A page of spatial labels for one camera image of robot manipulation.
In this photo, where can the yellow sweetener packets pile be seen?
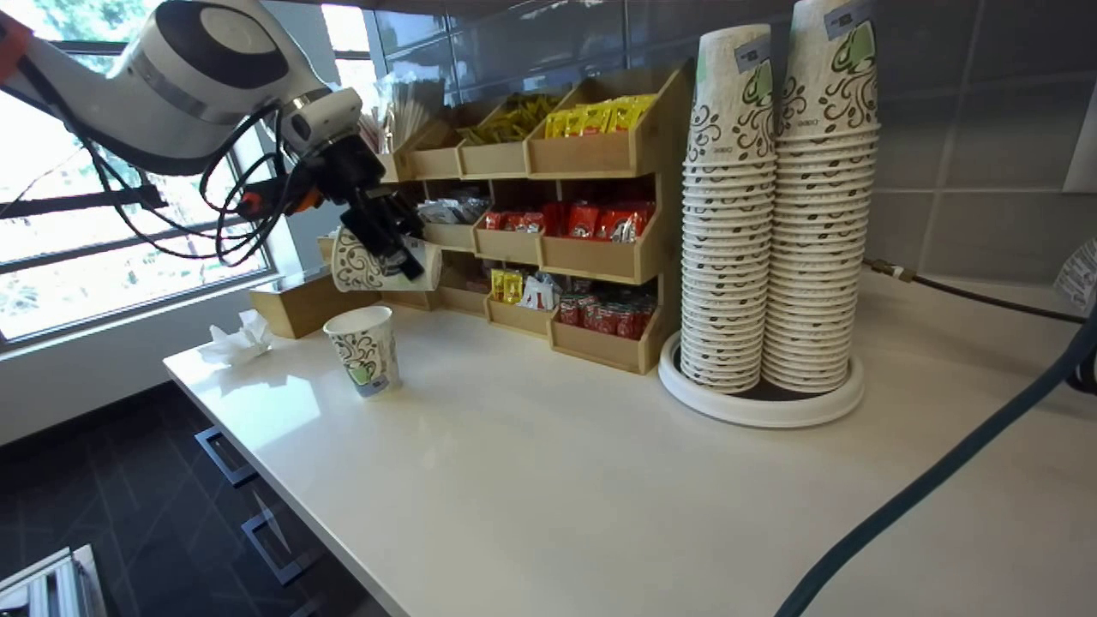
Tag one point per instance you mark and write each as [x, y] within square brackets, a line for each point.
[601, 114]
[519, 119]

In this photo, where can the shorter paper cup stack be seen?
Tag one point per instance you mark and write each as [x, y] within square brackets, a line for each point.
[724, 226]

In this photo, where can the tall paper cup stack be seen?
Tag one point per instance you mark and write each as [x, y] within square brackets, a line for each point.
[823, 226]

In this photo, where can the white patterned paper cup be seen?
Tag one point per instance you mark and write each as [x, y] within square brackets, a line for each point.
[346, 274]
[364, 355]

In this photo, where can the crumpled white tissue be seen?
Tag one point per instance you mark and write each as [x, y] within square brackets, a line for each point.
[241, 343]

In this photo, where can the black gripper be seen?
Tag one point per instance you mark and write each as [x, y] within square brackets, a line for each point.
[346, 181]

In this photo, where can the crinkled clear plastic bag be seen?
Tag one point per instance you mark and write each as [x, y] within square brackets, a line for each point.
[1080, 274]

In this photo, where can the white metal frame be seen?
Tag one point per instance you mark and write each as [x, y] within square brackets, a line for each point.
[46, 587]

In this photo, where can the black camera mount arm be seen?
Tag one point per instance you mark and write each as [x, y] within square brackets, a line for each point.
[71, 207]

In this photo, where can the plastic wrapped straws and napkins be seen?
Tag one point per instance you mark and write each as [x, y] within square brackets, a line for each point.
[405, 108]

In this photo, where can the low wooden packet box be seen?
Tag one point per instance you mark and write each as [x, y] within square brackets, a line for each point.
[299, 307]

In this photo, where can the white stick sachets pile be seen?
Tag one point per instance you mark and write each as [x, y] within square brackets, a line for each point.
[450, 211]

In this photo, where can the dark red sachets pile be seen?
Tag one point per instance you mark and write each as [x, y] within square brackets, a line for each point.
[605, 317]

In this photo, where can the wooden condiment rack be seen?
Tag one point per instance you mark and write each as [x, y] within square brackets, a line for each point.
[595, 156]

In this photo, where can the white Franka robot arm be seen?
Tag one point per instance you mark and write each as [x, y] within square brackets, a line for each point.
[183, 81]

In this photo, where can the yellow and white tea bags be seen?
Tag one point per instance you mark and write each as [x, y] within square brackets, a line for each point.
[509, 285]

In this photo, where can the white round tray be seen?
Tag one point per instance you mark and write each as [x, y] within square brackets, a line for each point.
[760, 409]

